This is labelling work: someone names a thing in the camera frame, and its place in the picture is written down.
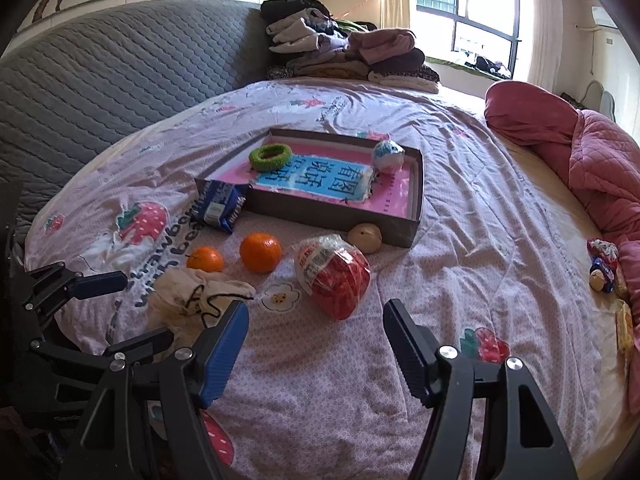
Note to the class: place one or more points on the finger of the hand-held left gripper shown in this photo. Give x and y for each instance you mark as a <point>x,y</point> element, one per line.
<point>97,282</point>
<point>140,344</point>

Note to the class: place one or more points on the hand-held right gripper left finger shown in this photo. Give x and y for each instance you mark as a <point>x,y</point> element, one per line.
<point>225,355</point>

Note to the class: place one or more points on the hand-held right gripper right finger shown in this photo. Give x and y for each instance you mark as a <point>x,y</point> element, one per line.
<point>412,360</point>

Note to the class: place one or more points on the cream sheer scrunchie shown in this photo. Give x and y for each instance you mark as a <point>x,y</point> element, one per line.
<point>175,285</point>

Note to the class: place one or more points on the small orange mandarin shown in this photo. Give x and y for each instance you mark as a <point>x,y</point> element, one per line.
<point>206,260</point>

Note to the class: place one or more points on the red egg toy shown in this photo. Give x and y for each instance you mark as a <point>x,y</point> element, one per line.
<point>340,280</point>

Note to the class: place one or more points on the walnut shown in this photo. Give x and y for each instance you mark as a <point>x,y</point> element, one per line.
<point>365,238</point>

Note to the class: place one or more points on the pink shallow box tray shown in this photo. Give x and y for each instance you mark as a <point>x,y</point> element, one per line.
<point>350,221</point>

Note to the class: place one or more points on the large orange mandarin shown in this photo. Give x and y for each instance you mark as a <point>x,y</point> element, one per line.
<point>260,253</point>

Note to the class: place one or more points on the blue snack packet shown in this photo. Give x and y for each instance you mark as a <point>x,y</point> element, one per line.
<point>217,205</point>

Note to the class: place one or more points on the green fuzzy scrunchie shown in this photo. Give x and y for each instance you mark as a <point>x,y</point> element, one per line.
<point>256,161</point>

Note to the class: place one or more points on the grey quilted headboard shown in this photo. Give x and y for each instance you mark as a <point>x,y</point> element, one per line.
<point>100,85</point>

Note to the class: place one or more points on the blue and white egg toy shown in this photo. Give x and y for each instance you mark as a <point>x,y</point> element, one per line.
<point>388,155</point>

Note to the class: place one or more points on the blue wrapped candy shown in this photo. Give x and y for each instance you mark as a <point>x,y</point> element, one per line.
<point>601,275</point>

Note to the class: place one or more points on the yellow snack packet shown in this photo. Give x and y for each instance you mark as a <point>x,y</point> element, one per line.
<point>624,325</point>

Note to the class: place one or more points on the colourful candy packet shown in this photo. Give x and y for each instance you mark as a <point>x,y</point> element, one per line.
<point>602,250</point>

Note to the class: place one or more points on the pink quilted blanket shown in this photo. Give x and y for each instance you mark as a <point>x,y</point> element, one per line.
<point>600,160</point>

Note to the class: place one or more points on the dark clothes on windowsill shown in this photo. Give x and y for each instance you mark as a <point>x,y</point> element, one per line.
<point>490,66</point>

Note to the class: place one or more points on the white curved chair back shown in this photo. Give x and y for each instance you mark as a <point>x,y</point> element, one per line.
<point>600,100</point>

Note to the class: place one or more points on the pile of folded clothes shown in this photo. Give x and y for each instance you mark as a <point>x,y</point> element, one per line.
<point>350,45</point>

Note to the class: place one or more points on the white air conditioner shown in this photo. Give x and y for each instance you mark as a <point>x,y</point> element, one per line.
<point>605,16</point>

